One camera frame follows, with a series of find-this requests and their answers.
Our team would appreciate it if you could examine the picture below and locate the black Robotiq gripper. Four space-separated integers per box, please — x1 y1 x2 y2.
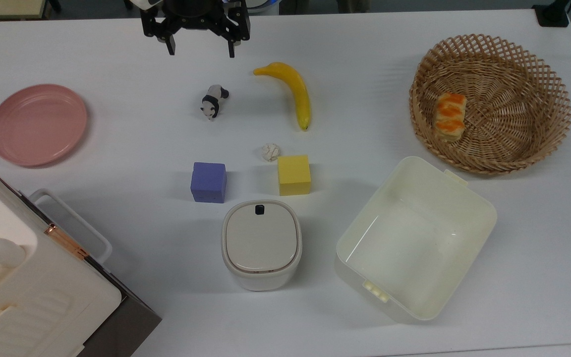
141 0 251 58

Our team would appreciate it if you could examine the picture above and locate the white lidded trash can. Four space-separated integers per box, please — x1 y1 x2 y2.
221 200 303 292

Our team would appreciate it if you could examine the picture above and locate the small panda toy figure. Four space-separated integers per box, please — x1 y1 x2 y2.
201 84 230 121

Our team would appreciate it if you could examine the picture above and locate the yellow banana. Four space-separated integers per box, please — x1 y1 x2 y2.
253 62 312 131

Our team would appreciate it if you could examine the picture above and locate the purple foam cube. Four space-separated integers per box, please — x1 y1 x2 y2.
190 162 228 204

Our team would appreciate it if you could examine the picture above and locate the yellow foam cube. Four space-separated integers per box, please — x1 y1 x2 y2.
278 155 312 196

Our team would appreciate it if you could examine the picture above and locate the pink round plate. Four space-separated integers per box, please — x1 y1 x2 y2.
0 84 88 167

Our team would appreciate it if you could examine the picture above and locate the wooden side table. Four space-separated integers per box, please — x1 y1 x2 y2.
0 0 51 21

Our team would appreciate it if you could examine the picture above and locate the orange topped bread piece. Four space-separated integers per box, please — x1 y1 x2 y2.
434 92 467 142

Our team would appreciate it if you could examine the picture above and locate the cream plastic storage box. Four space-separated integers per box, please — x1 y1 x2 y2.
335 156 498 324

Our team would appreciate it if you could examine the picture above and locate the woven wicker basket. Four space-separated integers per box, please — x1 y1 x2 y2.
409 34 571 175

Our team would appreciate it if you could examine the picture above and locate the black clamp block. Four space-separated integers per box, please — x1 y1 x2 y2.
532 0 571 28

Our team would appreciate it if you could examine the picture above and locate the white appliance with handle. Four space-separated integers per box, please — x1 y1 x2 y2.
0 154 163 357

